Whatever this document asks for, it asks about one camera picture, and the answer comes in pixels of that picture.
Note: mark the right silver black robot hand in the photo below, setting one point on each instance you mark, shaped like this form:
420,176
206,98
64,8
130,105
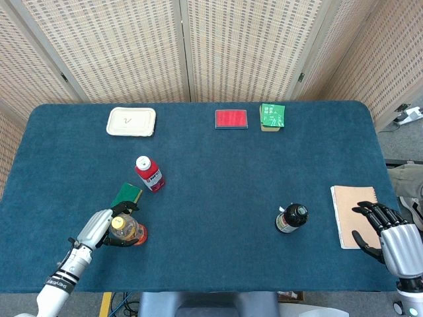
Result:
401,247

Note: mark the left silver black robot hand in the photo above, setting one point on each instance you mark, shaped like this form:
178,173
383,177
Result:
94,228

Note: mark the orange iced tea bottle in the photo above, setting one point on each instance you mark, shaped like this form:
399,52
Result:
132,231

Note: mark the red NFC juice bottle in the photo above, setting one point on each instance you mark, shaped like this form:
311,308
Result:
150,175

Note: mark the dark brown tea bottle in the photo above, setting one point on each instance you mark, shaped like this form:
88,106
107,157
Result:
292,218

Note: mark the black white sneaker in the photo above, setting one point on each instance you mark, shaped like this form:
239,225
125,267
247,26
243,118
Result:
413,206

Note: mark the green yellow scrub sponge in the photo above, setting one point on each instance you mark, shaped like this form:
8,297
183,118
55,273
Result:
125,195

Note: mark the black wheeled base leg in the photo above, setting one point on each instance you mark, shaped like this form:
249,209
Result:
398,307

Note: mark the tan spiral notebook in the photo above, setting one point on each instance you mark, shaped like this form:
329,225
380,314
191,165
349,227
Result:
348,211

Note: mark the khaki trouser leg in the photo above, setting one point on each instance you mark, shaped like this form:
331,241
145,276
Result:
406,180

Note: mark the black metal bar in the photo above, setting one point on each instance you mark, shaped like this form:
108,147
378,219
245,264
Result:
401,162

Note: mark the white lidded lunch box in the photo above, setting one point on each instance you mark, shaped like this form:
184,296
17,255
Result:
130,121

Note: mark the small cardboard box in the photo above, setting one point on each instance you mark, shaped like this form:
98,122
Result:
291,296

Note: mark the blue table cloth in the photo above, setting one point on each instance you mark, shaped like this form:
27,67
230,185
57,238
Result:
215,247

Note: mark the white power strip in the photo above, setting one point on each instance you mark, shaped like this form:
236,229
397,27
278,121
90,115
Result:
411,115

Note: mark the grey robot torso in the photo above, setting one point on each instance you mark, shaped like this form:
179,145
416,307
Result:
205,307

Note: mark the black screen hinge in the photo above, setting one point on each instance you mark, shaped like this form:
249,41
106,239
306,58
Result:
300,77
64,78

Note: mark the red ink pad box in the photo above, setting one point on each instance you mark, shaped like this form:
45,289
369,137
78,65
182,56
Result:
231,119

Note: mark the woven folding screen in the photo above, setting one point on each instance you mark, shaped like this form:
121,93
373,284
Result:
132,49

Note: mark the green paper packet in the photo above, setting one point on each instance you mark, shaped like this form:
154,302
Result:
272,115

